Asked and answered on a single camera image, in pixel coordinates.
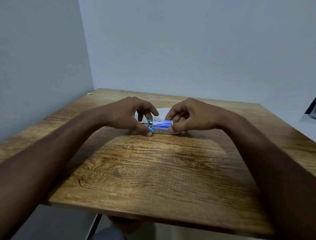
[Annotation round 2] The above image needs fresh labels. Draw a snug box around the person's left hand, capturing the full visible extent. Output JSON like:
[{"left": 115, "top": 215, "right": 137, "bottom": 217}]
[{"left": 98, "top": 96, "right": 159, "bottom": 137}]

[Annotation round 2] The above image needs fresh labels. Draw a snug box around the person's right hand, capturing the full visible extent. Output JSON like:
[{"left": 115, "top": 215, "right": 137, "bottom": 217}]
[{"left": 165, "top": 98, "right": 224, "bottom": 134}]

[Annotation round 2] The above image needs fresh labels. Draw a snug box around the small blue labelled stapler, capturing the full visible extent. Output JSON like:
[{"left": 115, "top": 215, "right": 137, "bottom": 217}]
[{"left": 147, "top": 119, "right": 180, "bottom": 135}]

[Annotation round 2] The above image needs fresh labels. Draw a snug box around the person's right forearm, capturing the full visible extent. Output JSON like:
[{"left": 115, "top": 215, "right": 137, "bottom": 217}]
[{"left": 217, "top": 111, "right": 316, "bottom": 240}]

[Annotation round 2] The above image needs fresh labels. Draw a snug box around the person's left forearm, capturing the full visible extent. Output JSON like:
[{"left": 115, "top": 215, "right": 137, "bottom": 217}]
[{"left": 0, "top": 107, "right": 106, "bottom": 240}]

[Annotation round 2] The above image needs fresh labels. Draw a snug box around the white paper sheet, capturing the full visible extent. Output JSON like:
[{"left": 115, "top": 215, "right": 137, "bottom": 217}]
[{"left": 134, "top": 108, "right": 174, "bottom": 124}]

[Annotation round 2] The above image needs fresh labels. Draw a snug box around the grey metal table leg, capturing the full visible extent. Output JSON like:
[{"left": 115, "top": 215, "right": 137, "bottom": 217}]
[{"left": 86, "top": 214, "right": 103, "bottom": 240}]

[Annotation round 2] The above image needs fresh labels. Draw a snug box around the black frame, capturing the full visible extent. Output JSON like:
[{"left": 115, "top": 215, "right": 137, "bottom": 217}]
[{"left": 305, "top": 97, "right": 316, "bottom": 120}]

